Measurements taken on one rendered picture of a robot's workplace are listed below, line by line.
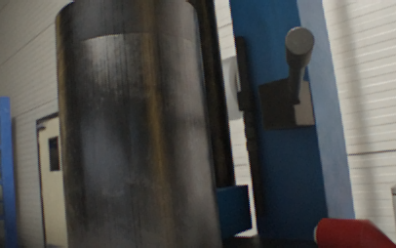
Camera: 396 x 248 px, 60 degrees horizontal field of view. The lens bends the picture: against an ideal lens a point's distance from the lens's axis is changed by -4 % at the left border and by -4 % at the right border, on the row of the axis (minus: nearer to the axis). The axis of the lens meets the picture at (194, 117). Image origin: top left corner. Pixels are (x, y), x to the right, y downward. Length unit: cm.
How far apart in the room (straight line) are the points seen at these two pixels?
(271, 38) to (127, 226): 56
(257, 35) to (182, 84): 44
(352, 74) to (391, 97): 28
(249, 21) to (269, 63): 12
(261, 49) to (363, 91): 162
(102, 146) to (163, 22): 17
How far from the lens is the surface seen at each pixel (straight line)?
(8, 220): 630
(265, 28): 85
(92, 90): 44
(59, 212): 532
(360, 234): 58
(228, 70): 140
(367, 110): 240
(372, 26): 246
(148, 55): 44
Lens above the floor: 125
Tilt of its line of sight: 7 degrees up
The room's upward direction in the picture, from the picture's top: 6 degrees counter-clockwise
